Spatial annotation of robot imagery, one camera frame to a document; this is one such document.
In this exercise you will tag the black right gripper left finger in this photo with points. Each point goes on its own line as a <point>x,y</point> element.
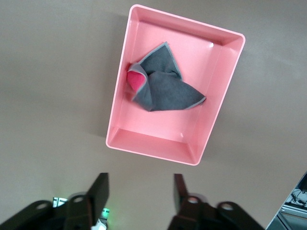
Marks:
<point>79,210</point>

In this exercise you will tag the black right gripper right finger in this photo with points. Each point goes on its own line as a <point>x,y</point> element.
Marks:
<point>194,213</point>

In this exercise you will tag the grey and pink cloth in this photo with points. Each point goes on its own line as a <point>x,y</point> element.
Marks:
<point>168,93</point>

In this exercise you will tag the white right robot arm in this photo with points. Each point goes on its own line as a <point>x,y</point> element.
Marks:
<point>102,224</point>

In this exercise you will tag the pink plastic bin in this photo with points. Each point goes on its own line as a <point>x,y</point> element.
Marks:
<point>156,134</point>

